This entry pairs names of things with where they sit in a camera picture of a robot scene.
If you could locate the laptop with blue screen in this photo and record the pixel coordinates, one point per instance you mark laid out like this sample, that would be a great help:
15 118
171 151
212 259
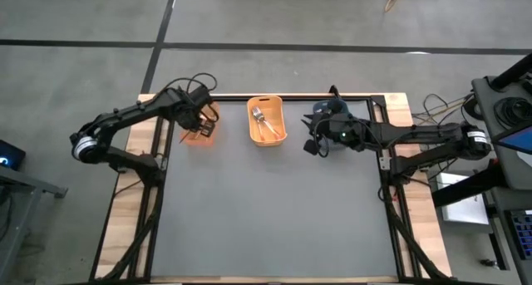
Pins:
519 141

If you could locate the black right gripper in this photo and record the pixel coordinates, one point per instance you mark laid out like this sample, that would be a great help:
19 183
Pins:
338 131

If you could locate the dark monitor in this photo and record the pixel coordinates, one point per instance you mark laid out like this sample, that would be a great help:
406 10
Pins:
10 154

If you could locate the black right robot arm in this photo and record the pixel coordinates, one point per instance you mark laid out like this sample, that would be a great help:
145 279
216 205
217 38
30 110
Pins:
415 135

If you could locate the black pole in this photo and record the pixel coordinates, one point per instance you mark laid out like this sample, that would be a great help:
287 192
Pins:
515 71

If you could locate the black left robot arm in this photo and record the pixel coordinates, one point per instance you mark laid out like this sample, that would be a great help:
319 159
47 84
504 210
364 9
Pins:
124 112

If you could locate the translucent orange plastic bin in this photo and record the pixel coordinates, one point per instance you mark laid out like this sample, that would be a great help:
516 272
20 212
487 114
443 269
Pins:
208 140

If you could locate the grey side table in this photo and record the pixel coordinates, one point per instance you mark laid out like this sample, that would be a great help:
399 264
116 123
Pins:
37 185

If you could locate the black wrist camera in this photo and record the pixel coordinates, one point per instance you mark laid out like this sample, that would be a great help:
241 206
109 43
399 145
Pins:
311 146
207 129

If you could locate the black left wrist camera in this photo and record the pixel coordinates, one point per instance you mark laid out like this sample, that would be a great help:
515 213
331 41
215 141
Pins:
207 129

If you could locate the white box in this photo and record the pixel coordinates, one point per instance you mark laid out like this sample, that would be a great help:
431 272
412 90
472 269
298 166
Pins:
461 206

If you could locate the yellow plastic bin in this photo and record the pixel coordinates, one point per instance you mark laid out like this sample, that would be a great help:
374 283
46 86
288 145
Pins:
274 123

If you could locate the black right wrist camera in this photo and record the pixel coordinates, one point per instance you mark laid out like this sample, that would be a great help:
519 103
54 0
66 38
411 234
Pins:
311 146

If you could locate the black keyboard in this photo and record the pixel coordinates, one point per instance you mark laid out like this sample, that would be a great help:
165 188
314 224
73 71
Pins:
523 235

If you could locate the teal plastic bin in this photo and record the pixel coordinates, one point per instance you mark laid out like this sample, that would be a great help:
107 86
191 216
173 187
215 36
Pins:
320 107

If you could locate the black table frame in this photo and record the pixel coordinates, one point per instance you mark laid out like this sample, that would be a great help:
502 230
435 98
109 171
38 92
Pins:
291 97

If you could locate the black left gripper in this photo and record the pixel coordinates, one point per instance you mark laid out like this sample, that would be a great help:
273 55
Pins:
189 104

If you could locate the grey equipment cart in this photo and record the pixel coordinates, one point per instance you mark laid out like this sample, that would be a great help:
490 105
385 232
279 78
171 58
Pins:
484 110

